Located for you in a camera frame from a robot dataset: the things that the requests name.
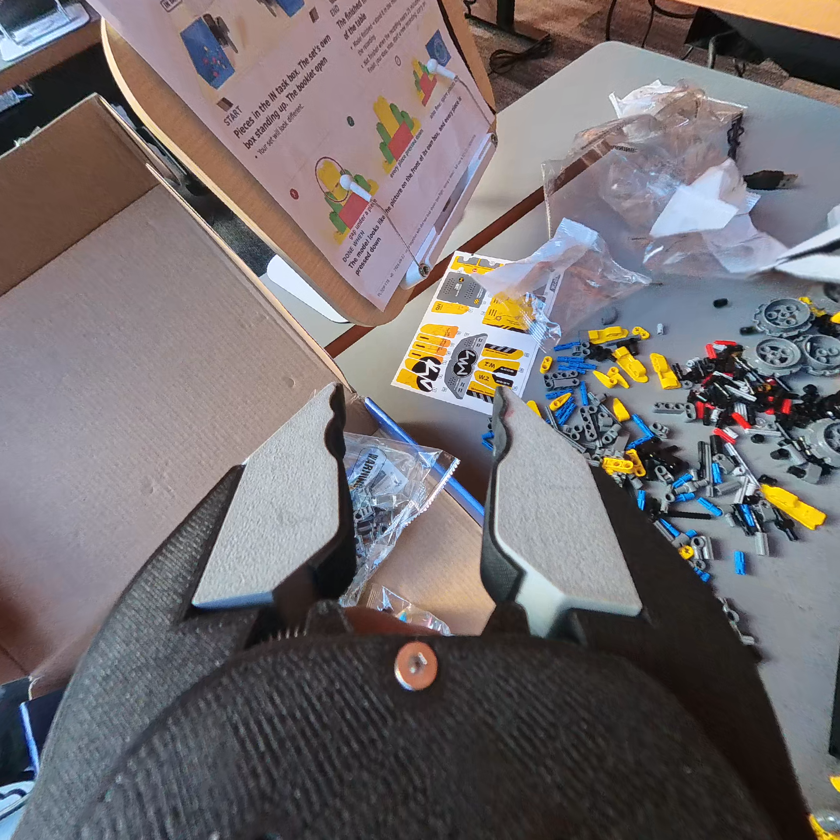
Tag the yellow black sticker sheet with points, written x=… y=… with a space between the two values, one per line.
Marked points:
x=446 y=354

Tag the pile of small building pieces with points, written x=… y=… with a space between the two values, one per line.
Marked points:
x=656 y=446

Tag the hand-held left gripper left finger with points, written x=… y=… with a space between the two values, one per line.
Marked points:
x=275 y=525

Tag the large cardboard box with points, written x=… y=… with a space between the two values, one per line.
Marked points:
x=131 y=394

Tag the empty clear bag white label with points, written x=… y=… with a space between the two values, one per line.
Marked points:
x=656 y=190

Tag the instruction sheet on wooden board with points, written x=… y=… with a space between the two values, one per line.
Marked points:
x=216 y=177

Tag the yellow beams and wheels pile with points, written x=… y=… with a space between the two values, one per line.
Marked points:
x=781 y=318

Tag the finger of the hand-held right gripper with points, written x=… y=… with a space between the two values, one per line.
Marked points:
x=814 y=259

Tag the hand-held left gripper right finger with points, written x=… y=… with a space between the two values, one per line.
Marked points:
x=564 y=525

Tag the crumpled empty clear bag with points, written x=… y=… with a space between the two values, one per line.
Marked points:
x=669 y=105

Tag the clear bag grey parts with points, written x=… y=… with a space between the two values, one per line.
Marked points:
x=387 y=485

